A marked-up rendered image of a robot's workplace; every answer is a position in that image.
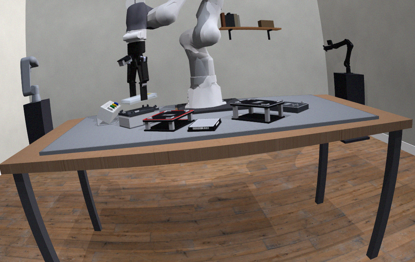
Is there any white button panel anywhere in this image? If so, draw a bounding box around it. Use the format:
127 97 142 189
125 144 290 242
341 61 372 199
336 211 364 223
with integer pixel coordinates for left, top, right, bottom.
96 101 121 126

